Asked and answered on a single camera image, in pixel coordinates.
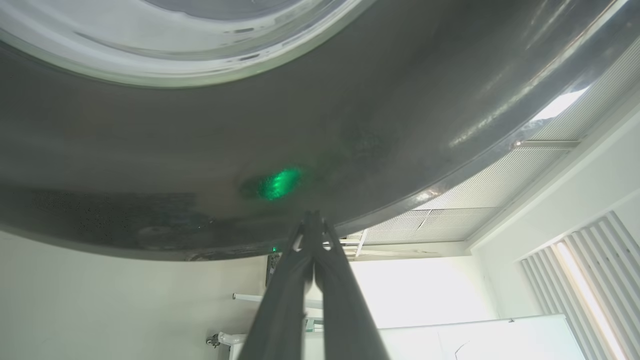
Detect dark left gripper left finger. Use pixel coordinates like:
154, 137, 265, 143
237, 211, 316, 360

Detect white vertical window blinds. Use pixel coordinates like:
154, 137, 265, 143
520, 210, 640, 360

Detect black round washer door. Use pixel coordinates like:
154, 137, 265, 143
0, 0, 640, 262

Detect white step ladder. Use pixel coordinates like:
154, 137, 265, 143
340, 229, 369, 258

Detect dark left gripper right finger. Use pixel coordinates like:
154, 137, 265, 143
314, 211, 391, 360

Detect white flat board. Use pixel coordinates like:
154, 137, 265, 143
378, 314, 586, 360

